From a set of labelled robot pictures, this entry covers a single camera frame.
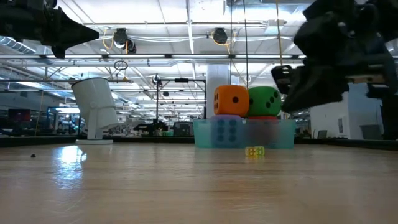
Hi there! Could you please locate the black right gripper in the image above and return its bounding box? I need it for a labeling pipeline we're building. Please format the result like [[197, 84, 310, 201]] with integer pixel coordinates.
[[270, 0, 398, 114]]

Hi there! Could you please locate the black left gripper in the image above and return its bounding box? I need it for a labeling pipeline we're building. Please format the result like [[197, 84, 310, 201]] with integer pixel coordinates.
[[0, 0, 100, 60]]

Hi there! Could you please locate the green foam die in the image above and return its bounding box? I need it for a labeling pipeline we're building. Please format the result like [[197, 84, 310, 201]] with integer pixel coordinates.
[[248, 86, 282, 118]]

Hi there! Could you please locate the red foam die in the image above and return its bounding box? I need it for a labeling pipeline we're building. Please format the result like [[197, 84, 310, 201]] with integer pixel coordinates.
[[248, 116, 279, 147]]

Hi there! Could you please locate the orange foam die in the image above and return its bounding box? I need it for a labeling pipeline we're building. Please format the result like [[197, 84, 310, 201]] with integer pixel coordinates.
[[213, 85, 250, 118]]

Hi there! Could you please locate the purple foam die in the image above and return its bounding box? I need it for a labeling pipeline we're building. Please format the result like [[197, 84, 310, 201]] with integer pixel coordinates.
[[210, 114, 243, 149]]

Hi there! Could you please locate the teal translucent plastic bin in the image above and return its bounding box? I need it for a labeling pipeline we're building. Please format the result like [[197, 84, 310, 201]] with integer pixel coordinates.
[[193, 119, 296, 149]]

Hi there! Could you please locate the black ceiling cord reel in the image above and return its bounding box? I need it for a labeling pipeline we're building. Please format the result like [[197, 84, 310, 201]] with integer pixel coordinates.
[[213, 27, 228, 45], [113, 27, 137, 54]]

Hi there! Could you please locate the white camera on stand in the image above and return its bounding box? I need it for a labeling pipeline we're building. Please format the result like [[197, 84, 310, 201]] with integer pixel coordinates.
[[71, 77, 121, 146]]

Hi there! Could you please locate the black frame stand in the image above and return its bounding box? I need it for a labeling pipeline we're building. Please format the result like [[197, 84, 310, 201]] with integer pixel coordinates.
[[155, 77, 208, 121]]

